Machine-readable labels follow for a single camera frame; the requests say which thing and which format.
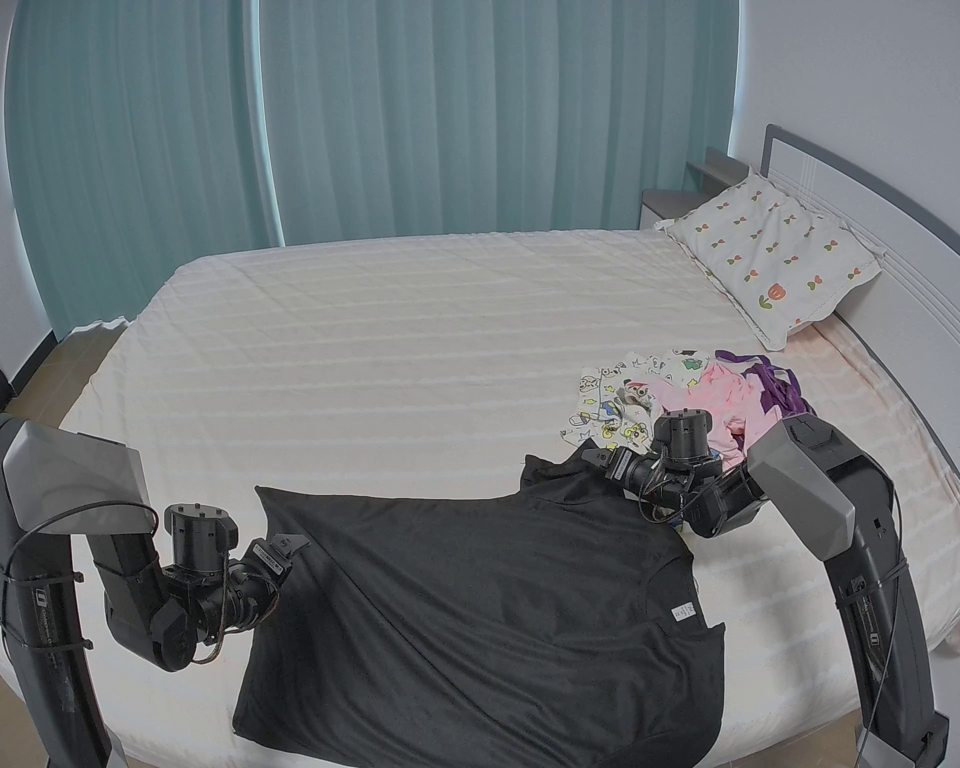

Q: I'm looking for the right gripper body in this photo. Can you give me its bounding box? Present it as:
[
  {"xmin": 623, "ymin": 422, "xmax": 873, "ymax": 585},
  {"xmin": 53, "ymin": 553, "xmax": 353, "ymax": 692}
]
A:
[{"xmin": 602, "ymin": 447, "xmax": 663, "ymax": 501}]

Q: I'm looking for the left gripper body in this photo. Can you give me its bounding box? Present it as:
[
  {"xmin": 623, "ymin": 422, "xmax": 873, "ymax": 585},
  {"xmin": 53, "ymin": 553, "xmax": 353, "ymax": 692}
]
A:
[{"xmin": 227, "ymin": 535, "xmax": 294, "ymax": 618}]

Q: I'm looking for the black T-shirt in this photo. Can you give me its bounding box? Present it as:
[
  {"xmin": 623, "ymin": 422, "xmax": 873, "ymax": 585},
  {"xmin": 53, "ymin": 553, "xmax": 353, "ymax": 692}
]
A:
[{"xmin": 231, "ymin": 442, "xmax": 729, "ymax": 768}]

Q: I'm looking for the bed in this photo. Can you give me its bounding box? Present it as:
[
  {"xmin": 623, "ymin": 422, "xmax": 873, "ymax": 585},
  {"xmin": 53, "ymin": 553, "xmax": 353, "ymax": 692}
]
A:
[{"xmin": 0, "ymin": 123, "xmax": 960, "ymax": 768}]

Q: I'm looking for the white printed pyjama garment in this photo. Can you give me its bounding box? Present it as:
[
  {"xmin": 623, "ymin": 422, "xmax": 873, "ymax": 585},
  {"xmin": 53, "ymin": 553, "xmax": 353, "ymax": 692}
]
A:
[{"xmin": 558, "ymin": 346, "xmax": 710, "ymax": 451}]

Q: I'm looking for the pink garment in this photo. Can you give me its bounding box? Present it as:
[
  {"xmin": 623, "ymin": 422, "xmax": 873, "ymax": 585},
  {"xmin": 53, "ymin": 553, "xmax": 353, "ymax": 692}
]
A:
[{"xmin": 648, "ymin": 360, "xmax": 770, "ymax": 462}]

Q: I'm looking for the purple satin garment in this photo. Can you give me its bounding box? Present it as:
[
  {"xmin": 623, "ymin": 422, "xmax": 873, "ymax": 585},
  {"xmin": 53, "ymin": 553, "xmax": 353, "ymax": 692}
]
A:
[{"xmin": 714, "ymin": 348, "xmax": 819, "ymax": 421}]

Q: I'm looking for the white printed pillow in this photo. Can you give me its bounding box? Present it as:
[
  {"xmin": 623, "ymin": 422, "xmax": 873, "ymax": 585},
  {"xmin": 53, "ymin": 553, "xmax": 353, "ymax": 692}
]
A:
[{"xmin": 654, "ymin": 168, "xmax": 885, "ymax": 352}]

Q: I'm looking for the grey bedside table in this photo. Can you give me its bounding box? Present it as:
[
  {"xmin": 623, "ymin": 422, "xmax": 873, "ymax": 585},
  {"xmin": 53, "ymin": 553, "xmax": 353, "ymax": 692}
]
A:
[{"xmin": 641, "ymin": 147, "xmax": 751, "ymax": 230}]

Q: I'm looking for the blue-green curtain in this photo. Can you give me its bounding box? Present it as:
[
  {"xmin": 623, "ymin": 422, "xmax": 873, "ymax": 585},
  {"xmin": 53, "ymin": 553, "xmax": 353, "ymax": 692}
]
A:
[
  {"xmin": 3, "ymin": 0, "xmax": 288, "ymax": 339},
  {"xmin": 258, "ymin": 0, "xmax": 741, "ymax": 246}
]

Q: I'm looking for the black cable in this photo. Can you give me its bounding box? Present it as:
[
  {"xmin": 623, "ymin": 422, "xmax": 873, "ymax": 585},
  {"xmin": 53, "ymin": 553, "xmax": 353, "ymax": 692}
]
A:
[
  {"xmin": 191, "ymin": 585, "xmax": 282, "ymax": 665},
  {"xmin": 3, "ymin": 502, "xmax": 160, "ymax": 594},
  {"xmin": 636, "ymin": 480, "xmax": 685, "ymax": 526}
]

